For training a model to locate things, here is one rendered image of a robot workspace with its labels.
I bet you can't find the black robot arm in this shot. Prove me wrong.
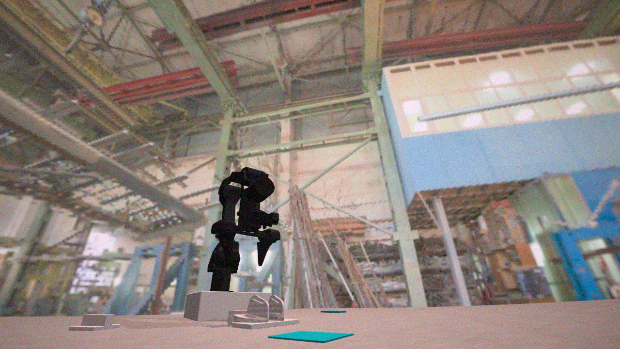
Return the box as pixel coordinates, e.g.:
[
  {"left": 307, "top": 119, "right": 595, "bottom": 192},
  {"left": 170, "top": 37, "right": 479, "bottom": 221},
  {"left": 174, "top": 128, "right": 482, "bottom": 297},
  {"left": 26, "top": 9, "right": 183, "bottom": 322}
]
[{"left": 207, "top": 167, "right": 279, "bottom": 292}]

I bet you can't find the teal flat plate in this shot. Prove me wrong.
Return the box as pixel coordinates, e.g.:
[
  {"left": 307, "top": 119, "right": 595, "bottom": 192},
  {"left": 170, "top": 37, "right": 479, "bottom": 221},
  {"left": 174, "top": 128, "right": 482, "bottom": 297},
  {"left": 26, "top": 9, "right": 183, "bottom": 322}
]
[{"left": 268, "top": 331, "right": 354, "bottom": 343}]

